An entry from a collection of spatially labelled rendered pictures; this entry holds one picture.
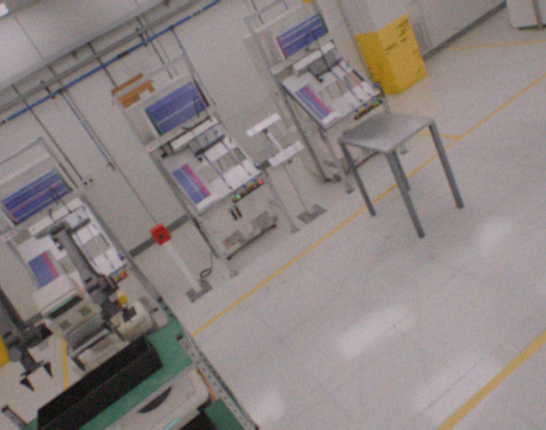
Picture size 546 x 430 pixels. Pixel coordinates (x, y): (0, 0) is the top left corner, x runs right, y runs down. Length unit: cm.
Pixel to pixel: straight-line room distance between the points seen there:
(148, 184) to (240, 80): 177
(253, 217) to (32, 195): 201
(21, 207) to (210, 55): 297
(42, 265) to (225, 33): 351
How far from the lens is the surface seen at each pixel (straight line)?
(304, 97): 493
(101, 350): 302
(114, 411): 242
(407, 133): 367
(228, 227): 483
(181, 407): 328
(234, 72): 641
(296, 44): 508
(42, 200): 463
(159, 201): 630
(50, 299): 280
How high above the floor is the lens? 223
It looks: 24 degrees down
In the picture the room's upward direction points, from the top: 29 degrees counter-clockwise
